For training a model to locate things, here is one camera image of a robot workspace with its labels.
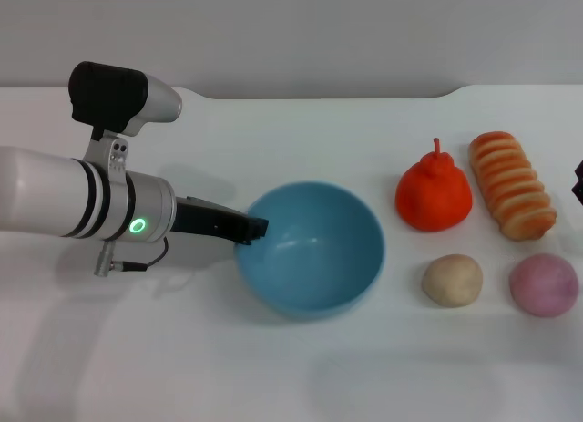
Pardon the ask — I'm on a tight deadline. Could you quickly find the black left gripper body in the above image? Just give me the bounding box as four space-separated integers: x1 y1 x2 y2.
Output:
174 195 256 248

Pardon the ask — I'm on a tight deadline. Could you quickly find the blue bowl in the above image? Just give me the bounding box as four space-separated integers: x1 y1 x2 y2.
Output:
233 180 388 324

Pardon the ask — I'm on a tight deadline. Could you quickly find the orange toy fruit with stem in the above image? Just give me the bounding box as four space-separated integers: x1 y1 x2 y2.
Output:
394 137 474 233

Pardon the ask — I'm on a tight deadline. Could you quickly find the orange striped bread roll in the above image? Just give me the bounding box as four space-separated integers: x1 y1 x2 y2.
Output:
469 130 558 241

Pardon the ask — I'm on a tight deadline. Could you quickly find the pink round bun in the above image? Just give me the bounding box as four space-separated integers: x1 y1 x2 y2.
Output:
508 252 580 318

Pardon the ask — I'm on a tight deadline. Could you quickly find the beige round bun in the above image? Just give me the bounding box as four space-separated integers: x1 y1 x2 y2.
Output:
421 253 484 308

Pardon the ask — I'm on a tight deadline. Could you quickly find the left arm cable with plug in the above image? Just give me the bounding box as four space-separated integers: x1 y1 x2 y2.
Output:
93 236 169 278

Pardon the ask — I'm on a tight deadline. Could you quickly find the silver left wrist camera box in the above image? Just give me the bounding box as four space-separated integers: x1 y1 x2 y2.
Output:
67 60 184 187

